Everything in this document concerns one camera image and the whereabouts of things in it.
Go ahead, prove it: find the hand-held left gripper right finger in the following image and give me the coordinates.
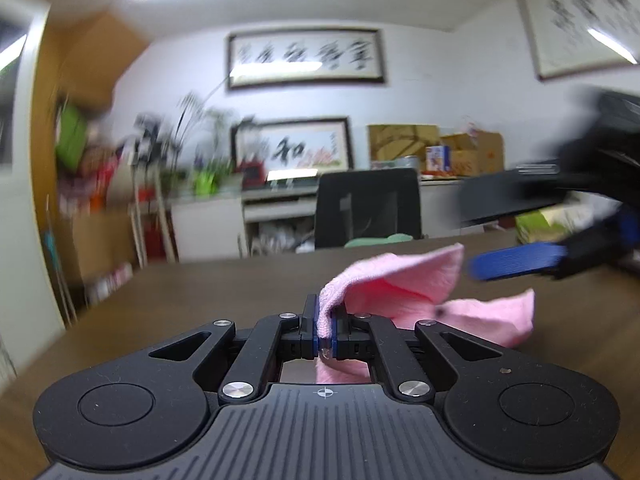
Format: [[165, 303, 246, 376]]
[[331, 306, 504, 404]]

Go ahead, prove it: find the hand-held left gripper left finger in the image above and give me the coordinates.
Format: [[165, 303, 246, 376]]
[[149, 295, 321, 404]]

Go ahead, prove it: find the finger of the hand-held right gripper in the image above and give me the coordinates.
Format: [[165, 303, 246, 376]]
[[457, 159, 591, 228], [469, 220, 632, 282]]

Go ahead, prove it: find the pink towel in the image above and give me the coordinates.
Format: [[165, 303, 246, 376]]
[[314, 242, 536, 386]]

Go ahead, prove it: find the green tissue box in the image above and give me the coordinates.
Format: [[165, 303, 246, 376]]
[[515, 205, 598, 245]]

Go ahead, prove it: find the plain brown cardboard box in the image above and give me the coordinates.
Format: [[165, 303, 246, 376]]
[[439, 130, 504, 177]]

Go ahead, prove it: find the blue and white carton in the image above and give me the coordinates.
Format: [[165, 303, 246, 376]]
[[425, 145, 452, 174]]

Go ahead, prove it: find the green seat cushion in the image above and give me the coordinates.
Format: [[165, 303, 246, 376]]
[[344, 232, 412, 249]]

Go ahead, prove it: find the patterned brown cardboard box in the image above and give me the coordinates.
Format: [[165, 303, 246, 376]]
[[368, 124, 442, 170]]

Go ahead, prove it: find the black office chair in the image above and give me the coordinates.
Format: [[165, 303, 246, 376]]
[[314, 167, 424, 250]]

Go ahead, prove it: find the large light-framed calligraphy picture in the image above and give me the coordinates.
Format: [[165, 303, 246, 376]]
[[516, 0, 640, 82]]

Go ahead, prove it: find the white low cabinet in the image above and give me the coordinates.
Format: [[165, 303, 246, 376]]
[[169, 176, 485, 261]]

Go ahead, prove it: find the green plant pot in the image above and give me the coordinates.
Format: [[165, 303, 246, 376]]
[[192, 170, 222, 197]]

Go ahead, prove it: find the framed calligraphy picture with flowers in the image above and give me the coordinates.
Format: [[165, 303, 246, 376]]
[[230, 116, 354, 174]]

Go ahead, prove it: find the tall potted plant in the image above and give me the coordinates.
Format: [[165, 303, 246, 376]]
[[172, 77, 236, 196]]

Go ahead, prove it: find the wide framed calligraphy picture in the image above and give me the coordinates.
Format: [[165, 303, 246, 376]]
[[226, 27, 389, 92]]

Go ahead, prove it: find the green bag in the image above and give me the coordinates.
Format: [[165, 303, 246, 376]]
[[54, 104, 90, 172]]

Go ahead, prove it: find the wooden wall cabinet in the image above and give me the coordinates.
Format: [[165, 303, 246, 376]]
[[30, 10, 151, 261]]

